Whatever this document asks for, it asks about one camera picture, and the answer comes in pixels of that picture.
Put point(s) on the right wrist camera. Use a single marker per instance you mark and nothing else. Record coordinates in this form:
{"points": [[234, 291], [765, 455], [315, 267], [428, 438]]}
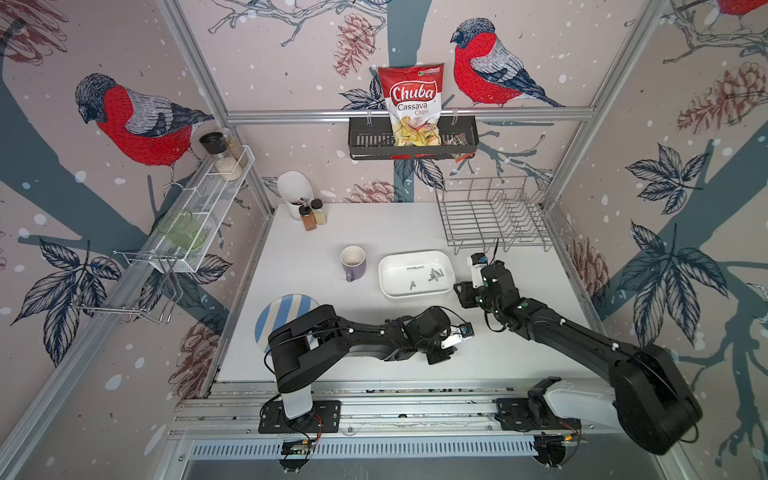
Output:
{"points": [[477, 262]]}

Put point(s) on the white utensil holder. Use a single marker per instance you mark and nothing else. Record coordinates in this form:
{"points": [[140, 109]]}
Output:
{"points": [[295, 190]]}

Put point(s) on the metal wire hanger rack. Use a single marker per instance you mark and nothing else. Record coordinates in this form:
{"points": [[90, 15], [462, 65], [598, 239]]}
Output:
{"points": [[125, 299]]}

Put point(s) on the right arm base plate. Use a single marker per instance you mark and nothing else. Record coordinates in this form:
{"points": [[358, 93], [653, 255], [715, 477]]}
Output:
{"points": [[530, 415]]}

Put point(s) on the orange spice bottle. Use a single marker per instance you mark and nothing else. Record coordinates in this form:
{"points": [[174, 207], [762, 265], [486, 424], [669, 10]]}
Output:
{"points": [[307, 217]]}

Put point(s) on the black wire basket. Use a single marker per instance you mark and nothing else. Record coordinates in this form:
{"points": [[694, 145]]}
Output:
{"points": [[377, 139]]}

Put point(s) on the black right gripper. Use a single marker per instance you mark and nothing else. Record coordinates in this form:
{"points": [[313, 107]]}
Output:
{"points": [[464, 293]]}

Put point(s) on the white storage box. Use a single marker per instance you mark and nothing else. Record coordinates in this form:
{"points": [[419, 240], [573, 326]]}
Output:
{"points": [[395, 280]]}

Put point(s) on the metal dish rack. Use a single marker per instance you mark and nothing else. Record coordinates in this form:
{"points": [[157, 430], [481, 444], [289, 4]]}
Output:
{"points": [[492, 213]]}

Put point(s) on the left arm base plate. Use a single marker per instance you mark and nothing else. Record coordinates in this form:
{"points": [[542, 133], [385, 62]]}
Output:
{"points": [[322, 418]]}

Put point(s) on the white wire wall shelf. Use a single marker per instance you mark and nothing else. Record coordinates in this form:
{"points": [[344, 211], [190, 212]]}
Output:
{"points": [[209, 199]]}

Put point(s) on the black lid spice jar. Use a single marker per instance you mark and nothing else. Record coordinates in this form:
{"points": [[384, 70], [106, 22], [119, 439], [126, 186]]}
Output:
{"points": [[224, 161]]}

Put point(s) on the yellow spice bottle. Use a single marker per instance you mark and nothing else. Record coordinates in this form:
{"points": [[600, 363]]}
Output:
{"points": [[319, 215]]}

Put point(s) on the red Chuba chips bag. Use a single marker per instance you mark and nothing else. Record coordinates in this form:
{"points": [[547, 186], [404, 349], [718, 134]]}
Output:
{"points": [[413, 98]]}

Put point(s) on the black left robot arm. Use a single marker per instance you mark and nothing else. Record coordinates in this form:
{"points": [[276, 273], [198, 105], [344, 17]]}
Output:
{"points": [[305, 348]]}

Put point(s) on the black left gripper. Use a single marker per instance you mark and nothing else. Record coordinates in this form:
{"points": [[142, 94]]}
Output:
{"points": [[443, 356]]}

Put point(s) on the blue striped plate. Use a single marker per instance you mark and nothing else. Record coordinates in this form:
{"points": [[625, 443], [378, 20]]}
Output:
{"points": [[278, 313]]}

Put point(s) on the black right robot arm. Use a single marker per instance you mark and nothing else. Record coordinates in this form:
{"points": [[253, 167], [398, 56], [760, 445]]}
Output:
{"points": [[654, 405]]}

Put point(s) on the purple mug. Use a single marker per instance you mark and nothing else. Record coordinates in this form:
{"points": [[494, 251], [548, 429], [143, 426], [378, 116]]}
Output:
{"points": [[353, 259]]}

